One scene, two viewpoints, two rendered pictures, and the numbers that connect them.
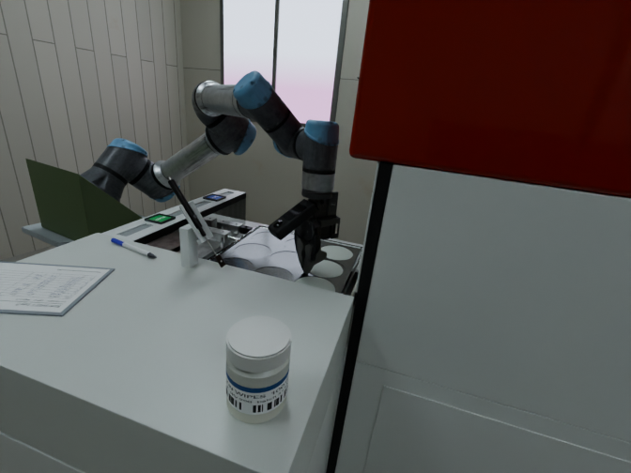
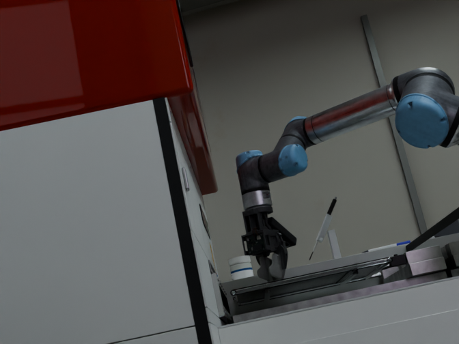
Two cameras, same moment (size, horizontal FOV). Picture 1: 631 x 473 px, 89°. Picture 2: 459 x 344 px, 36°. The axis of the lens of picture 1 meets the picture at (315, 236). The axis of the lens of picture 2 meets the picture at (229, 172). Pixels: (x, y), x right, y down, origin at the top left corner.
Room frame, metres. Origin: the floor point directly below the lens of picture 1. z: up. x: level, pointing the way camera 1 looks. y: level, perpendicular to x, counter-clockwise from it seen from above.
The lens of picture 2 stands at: (2.45, -0.53, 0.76)
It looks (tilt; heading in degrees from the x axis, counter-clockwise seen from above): 15 degrees up; 164
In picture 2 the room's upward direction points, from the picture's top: 12 degrees counter-clockwise
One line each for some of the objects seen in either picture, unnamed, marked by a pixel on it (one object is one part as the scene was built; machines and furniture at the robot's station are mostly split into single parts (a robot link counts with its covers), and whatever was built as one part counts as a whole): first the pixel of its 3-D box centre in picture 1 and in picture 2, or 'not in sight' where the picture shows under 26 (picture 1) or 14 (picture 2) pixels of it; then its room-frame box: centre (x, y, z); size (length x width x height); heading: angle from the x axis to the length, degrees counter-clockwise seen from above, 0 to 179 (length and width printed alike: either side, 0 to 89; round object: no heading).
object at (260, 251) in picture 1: (288, 259); (304, 283); (0.79, 0.07, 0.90); 0.34 x 0.34 x 0.01; 75
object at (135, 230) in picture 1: (191, 229); not in sight; (0.94, 0.40, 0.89); 0.55 x 0.09 x 0.14; 165
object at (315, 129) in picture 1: (319, 146); (253, 173); (0.74, 0.01, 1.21); 0.09 x 0.08 x 0.11; 39
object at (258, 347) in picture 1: (257, 368); (242, 272); (0.28, 0.05, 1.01); 0.07 x 0.07 x 0.10
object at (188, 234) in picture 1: (195, 236); (326, 237); (0.58, 0.24, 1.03); 0.06 x 0.04 x 0.13; 75
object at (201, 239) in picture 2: (385, 213); (201, 242); (0.91, -0.20, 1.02); 0.81 x 0.03 x 0.40; 165
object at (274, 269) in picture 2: (309, 252); (274, 271); (0.74, 0.01, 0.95); 0.06 x 0.03 x 0.09; 129
